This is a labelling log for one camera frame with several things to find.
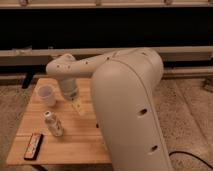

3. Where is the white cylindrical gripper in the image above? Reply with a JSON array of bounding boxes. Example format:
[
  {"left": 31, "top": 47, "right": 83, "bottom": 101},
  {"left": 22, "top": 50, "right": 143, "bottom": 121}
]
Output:
[{"left": 59, "top": 78, "right": 85, "bottom": 116}]

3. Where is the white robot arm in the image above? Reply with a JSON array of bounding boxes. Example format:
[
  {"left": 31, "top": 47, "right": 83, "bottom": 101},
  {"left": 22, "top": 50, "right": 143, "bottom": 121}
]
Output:
[{"left": 46, "top": 48, "right": 173, "bottom": 171}]

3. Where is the small clear plastic bottle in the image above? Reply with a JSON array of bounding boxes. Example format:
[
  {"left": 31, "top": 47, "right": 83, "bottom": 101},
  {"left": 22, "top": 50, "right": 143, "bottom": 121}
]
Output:
[{"left": 44, "top": 111, "right": 63, "bottom": 137}]

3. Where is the translucent plastic cup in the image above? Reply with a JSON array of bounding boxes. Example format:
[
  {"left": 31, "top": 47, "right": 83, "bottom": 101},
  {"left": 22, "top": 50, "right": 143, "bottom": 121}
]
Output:
[{"left": 37, "top": 85, "right": 56, "bottom": 107}]

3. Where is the black rectangular box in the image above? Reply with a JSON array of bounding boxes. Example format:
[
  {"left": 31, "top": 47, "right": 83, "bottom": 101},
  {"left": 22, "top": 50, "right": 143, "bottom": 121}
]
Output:
[{"left": 24, "top": 133, "right": 44, "bottom": 160}]

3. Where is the black power cable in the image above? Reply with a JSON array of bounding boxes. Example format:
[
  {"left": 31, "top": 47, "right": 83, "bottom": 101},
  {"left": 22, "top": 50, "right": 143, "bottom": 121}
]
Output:
[{"left": 168, "top": 151, "right": 213, "bottom": 170}]

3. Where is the long white wall rail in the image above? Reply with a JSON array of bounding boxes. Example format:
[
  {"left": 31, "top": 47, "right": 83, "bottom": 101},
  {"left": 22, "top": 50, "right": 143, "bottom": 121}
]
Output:
[{"left": 0, "top": 46, "right": 213, "bottom": 66}]

